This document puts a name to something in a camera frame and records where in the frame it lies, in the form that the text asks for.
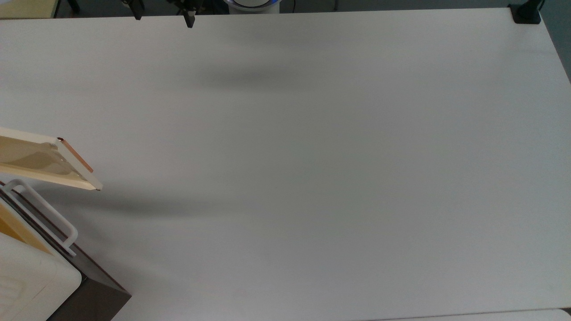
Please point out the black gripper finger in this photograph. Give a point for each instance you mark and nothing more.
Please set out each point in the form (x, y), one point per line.
(138, 11)
(189, 18)

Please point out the cream cabinet door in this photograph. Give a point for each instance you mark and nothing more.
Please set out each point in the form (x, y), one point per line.
(26, 157)

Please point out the white cabinet dark base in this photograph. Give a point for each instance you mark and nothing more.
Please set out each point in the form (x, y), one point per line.
(31, 285)

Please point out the black stand leg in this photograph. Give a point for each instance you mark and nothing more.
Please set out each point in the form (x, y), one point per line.
(74, 5)

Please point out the light wooden desk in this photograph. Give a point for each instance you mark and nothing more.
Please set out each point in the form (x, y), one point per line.
(26, 8)

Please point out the black table clamp mount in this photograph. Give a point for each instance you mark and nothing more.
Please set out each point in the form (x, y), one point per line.
(526, 16)

